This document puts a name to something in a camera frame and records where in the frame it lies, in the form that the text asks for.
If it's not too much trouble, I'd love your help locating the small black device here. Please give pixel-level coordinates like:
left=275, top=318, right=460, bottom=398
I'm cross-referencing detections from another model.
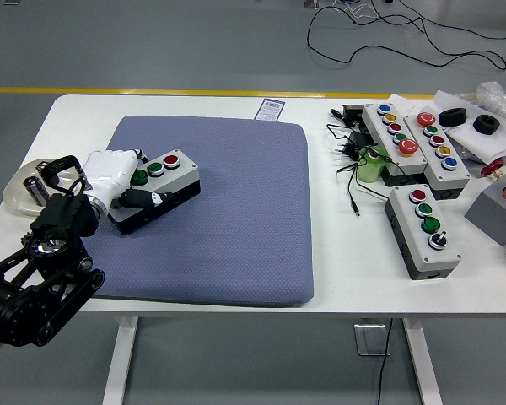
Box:
left=329, top=104, right=369, bottom=127

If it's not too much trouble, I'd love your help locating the white paper sheet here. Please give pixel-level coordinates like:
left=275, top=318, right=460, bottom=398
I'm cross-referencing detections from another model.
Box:
left=388, top=93, right=438, bottom=117

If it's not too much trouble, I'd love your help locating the grey block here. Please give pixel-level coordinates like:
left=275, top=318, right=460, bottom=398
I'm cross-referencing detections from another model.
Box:
left=463, top=172, right=506, bottom=247

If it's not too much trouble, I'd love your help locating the light green cylinder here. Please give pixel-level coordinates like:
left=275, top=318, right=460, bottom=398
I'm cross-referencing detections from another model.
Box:
left=356, top=144, right=390, bottom=184

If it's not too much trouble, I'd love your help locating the black floor cable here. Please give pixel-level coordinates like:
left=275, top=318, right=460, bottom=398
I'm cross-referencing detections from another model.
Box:
left=306, top=3, right=506, bottom=71

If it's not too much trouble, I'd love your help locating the white table leg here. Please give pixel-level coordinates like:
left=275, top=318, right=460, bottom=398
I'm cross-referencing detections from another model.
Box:
left=402, top=316, right=443, bottom=405
left=101, top=316, right=139, bottom=405

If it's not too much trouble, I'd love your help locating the red knob part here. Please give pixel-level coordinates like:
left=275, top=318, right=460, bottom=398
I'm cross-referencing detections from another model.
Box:
left=479, top=159, right=505, bottom=178

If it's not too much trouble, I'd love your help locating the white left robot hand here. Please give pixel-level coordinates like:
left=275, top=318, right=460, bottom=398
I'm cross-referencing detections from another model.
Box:
left=82, top=148, right=175, bottom=209

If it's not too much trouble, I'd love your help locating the blue-grey padded mat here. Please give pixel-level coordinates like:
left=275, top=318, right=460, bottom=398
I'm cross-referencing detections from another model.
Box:
left=82, top=115, right=315, bottom=308

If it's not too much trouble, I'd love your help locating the black cable under table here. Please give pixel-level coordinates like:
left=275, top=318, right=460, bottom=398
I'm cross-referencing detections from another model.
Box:
left=377, top=316, right=394, bottom=405

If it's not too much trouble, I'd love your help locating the five-button box blue-end button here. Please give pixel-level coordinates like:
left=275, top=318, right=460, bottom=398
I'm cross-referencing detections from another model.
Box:
left=361, top=102, right=428, bottom=187

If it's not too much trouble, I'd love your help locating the five-button box large red mushroom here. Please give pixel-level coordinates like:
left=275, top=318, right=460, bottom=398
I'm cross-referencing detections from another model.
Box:
left=404, top=111, right=471, bottom=200

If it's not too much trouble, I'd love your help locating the metal floor socket plate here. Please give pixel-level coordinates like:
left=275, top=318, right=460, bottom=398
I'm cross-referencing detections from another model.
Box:
left=353, top=322, right=392, bottom=357

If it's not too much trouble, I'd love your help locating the cream shallow dish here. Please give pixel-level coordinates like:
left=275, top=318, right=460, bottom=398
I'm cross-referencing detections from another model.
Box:
left=3, top=158, right=68, bottom=219

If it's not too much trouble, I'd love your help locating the grey four-button control box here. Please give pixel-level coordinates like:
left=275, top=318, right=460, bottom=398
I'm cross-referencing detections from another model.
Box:
left=108, top=148, right=202, bottom=235
left=383, top=184, right=463, bottom=281

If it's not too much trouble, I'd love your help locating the purple and white label card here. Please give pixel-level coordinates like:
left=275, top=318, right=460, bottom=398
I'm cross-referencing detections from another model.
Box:
left=255, top=99, right=286, bottom=122

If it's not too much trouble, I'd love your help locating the black foam ring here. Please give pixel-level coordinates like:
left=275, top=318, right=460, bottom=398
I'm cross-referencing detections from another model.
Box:
left=437, top=107, right=468, bottom=127
left=471, top=114, right=499, bottom=135

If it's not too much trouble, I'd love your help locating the black power adapter with cord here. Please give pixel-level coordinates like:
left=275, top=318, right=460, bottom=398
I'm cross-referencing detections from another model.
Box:
left=325, top=121, right=406, bottom=219

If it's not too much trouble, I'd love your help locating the white foam sheet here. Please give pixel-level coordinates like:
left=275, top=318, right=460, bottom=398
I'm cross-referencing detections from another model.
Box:
left=432, top=89, right=506, bottom=161

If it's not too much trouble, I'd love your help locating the bubble wrap bag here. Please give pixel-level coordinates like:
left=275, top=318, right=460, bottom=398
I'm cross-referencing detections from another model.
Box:
left=474, top=80, right=506, bottom=123

